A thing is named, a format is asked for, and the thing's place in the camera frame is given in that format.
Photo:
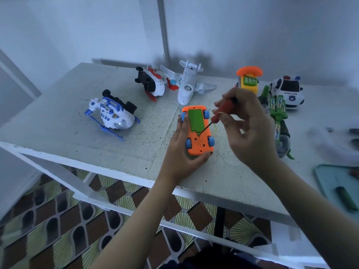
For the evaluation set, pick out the person's left hand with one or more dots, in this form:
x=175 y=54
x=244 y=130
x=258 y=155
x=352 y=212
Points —
x=179 y=157

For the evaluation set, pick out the person's right hand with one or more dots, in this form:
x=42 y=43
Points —
x=252 y=134

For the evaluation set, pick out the dark green toy helicopter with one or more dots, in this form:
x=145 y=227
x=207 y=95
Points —
x=277 y=120

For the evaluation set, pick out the green orange toy car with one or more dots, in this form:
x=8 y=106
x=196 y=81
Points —
x=199 y=131

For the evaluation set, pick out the red screwdriver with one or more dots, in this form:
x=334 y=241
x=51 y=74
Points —
x=221 y=108

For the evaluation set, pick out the yellow orange toy car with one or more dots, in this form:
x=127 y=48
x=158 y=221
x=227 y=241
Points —
x=248 y=80

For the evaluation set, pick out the black white toy car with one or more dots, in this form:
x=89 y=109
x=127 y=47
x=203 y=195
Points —
x=289 y=92

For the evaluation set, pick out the white toy airplane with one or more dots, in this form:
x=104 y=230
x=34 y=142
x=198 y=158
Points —
x=188 y=84

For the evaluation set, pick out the white blue toy vehicle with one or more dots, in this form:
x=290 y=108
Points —
x=112 y=114

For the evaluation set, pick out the red white toy vehicle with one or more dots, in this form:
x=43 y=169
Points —
x=150 y=82

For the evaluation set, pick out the clear plastic container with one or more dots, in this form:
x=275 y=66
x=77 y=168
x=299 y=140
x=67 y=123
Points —
x=339 y=145

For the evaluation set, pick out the teal container lid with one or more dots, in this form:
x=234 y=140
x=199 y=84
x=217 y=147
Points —
x=336 y=190

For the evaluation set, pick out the green battery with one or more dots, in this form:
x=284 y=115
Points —
x=346 y=197

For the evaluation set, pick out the person's right forearm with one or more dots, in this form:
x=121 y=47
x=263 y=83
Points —
x=317 y=218

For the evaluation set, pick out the person's left forearm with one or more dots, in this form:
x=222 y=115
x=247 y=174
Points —
x=132 y=229

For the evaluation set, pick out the person's dark trousers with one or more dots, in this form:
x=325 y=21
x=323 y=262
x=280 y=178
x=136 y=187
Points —
x=224 y=261

